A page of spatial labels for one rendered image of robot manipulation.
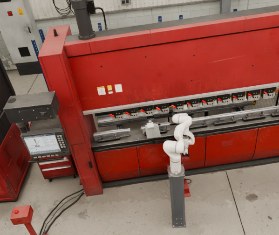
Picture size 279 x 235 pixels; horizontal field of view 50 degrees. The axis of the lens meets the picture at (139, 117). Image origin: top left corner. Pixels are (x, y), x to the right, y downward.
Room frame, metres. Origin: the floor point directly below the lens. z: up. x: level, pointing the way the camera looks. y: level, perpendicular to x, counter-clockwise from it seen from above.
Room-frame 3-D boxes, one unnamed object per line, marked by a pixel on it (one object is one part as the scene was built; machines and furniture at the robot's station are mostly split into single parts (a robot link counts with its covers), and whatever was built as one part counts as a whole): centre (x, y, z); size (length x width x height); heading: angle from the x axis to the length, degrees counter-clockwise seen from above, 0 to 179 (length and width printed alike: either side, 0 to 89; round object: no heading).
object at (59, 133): (2.58, 1.06, 1.42); 0.45 x 0.12 x 0.36; 87
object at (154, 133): (3.02, -0.15, 1.00); 0.26 x 0.18 x 0.01; 1
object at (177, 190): (2.28, -0.33, 0.50); 0.18 x 0.18 x 1.00; 85
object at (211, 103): (3.17, -0.92, 1.26); 0.15 x 0.09 x 0.17; 91
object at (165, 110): (3.17, -0.32, 1.26); 0.15 x 0.09 x 0.17; 91
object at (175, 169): (2.28, -0.33, 1.09); 0.19 x 0.19 x 0.18
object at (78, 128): (3.33, 0.83, 1.15); 0.85 x 0.25 x 2.30; 1
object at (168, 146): (2.29, -0.30, 1.30); 0.19 x 0.12 x 0.24; 66
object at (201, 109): (3.47, -0.55, 0.93); 2.30 x 0.14 x 0.10; 91
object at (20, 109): (2.67, 1.10, 1.53); 0.51 x 0.25 x 0.85; 87
